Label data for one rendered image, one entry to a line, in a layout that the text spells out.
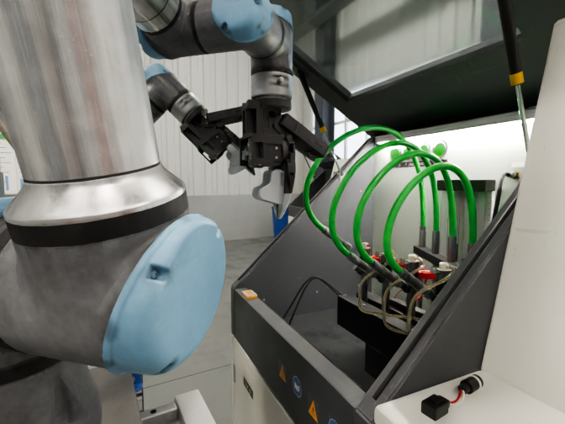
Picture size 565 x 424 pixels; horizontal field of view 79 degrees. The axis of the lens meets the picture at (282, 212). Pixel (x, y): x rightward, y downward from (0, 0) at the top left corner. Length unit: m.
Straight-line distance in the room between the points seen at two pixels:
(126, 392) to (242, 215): 7.29
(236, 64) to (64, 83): 7.88
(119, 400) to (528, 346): 0.56
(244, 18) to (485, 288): 0.55
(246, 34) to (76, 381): 0.46
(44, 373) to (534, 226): 0.65
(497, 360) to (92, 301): 0.59
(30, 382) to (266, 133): 0.46
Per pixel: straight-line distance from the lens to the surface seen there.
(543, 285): 0.64
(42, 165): 0.24
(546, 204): 0.66
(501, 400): 0.62
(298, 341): 0.77
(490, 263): 0.65
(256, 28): 0.54
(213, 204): 7.46
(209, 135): 0.87
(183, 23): 0.59
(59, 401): 0.40
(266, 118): 0.63
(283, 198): 0.61
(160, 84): 0.93
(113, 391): 0.49
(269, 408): 0.95
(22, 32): 0.24
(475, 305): 0.64
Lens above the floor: 1.28
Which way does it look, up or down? 5 degrees down
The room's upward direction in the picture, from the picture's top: straight up
